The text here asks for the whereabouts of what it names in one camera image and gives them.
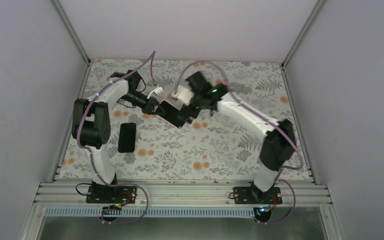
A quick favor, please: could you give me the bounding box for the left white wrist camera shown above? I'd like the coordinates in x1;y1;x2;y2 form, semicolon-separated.
147;86;164;99

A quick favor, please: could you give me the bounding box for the floral patterned table mat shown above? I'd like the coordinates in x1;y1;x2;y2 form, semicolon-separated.
59;58;312;182

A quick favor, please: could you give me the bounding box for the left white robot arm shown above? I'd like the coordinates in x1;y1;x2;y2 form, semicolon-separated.
72;70;165;203

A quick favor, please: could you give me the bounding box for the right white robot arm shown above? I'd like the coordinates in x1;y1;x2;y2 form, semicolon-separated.
172;71;299;204

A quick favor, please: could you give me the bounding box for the aluminium rail frame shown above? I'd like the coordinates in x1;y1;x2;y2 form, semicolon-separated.
33;180;333;207

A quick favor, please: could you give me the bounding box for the grey slotted cable duct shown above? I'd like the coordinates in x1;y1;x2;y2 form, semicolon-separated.
43;206;255;219

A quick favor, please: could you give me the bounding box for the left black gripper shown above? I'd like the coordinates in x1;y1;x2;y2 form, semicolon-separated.
121;90;167;115

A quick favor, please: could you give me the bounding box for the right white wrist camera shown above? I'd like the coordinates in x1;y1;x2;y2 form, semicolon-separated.
172;85;194;106

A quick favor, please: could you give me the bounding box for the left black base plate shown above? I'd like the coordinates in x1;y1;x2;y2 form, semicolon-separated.
85;185;137;205

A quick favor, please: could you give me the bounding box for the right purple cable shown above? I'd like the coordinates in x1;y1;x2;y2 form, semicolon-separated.
172;60;306;225

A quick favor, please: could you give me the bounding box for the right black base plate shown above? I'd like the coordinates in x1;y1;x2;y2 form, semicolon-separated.
228;186;283;205

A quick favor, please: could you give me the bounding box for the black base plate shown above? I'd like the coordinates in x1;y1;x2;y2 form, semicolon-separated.
85;185;137;205
228;186;283;205

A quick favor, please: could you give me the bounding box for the black phone on table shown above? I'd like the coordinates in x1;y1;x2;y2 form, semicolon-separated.
117;122;137;153

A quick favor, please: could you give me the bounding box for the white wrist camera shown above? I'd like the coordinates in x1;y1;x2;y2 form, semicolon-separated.
172;85;194;106
147;86;164;99

